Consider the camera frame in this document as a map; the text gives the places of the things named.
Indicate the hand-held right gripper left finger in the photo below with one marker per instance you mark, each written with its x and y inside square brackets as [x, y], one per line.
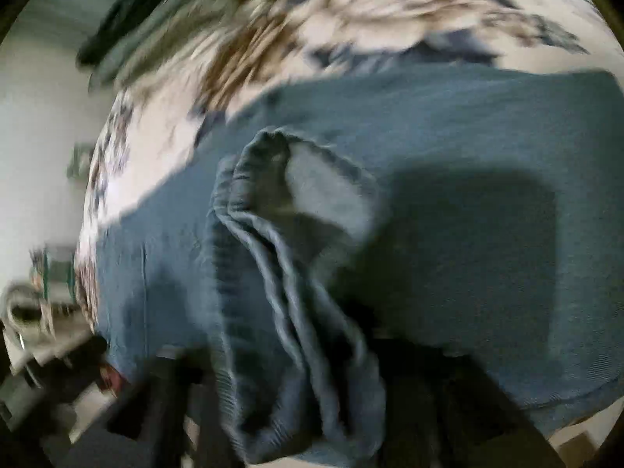
[168, 399]

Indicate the floral printed bedsheet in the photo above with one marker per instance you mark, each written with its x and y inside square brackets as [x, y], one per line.
[341, 14]

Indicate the blue denim pants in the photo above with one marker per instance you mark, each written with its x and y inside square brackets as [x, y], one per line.
[438, 156]

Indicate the cluttered side table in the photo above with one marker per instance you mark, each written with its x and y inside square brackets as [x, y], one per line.
[39, 312]

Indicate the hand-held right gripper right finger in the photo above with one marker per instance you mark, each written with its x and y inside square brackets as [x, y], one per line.
[438, 399]

